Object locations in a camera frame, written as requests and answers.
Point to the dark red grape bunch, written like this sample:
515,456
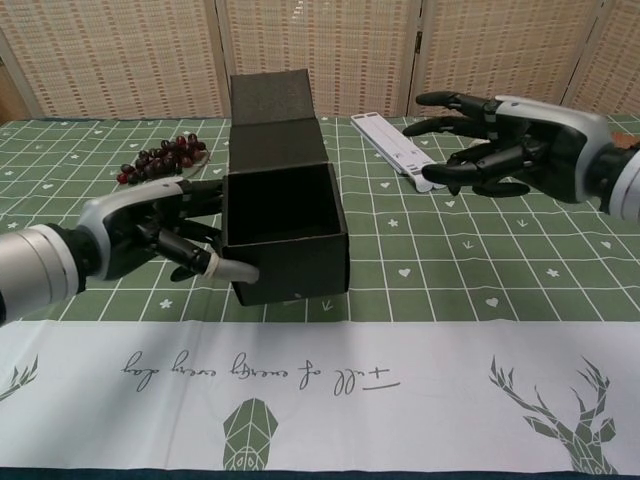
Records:
160,162

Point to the green grid tablecloth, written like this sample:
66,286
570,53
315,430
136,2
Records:
450,250

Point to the white folding stand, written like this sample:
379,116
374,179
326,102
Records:
395,145

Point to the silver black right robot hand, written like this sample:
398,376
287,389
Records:
540,145

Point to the black folding cardboard box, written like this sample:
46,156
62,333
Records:
285,200

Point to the bamboo folding screen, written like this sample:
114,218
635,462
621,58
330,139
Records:
150,55

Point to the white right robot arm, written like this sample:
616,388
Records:
622,180

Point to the round woven brown coaster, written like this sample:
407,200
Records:
625,139

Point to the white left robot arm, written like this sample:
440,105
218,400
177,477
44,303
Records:
35,270

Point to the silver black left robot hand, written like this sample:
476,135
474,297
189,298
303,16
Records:
130,225

